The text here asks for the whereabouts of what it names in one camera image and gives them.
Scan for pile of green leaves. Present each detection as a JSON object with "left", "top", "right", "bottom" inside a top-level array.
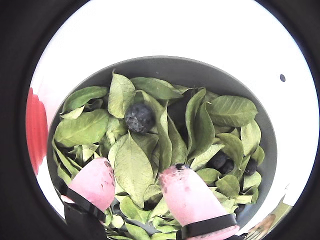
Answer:
[{"left": 51, "top": 69, "right": 266, "bottom": 240}]

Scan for red collapsible silicone cup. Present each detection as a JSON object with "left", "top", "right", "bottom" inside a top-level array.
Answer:
[{"left": 26, "top": 87, "right": 48, "bottom": 176}]

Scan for dark grey round bowl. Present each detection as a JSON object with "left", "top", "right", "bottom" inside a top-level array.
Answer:
[{"left": 46, "top": 55, "right": 278, "bottom": 240}]

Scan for pink-tipped black gripper finger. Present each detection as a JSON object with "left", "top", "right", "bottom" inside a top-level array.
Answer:
[
  {"left": 57, "top": 156, "right": 116, "bottom": 240},
  {"left": 159, "top": 163, "right": 245, "bottom": 240}
]

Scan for dark blueberry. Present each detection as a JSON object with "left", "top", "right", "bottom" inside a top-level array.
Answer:
[
  {"left": 219, "top": 159, "right": 235, "bottom": 175},
  {"left": 124, "top": 102, "right": 156, "bottom": 134},
  {"left": 244, "top": 158, "right": 258, "bottom": 176},
  {"left": 208, "top": 151, "right": 229, "bottom": 170}
]

